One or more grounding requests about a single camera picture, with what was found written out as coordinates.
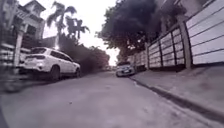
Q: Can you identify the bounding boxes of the raised concrete sidewalk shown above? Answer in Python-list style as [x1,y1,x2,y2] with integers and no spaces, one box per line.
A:
[130,65,224,123]

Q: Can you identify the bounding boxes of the white gate pillar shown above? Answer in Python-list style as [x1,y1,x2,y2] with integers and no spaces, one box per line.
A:
[13,25,27,69]

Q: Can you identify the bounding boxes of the white SUV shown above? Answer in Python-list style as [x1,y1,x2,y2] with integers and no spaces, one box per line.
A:
[20,46,82,82]

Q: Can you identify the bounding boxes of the building with balcony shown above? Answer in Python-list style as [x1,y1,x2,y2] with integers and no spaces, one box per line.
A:
[0,0,47,51]

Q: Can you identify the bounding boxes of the dark hedge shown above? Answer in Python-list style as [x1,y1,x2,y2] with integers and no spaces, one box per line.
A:
[58,34,111,75]

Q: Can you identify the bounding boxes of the large dark tree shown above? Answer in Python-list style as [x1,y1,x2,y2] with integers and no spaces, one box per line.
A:
[97,0,188,61]

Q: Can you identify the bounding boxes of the palm trees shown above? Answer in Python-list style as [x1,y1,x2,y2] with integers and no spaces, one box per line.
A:
[45,1,91,48]

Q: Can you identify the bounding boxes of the silver car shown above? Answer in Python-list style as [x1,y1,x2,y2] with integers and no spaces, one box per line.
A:
[115,61,137,78]

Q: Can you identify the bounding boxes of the grey concrete road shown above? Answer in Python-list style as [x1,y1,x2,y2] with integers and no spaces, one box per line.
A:
[0,70,224,128]

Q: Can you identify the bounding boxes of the white slatted fence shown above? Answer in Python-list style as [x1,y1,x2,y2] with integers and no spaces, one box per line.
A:
[127,0,224,72]

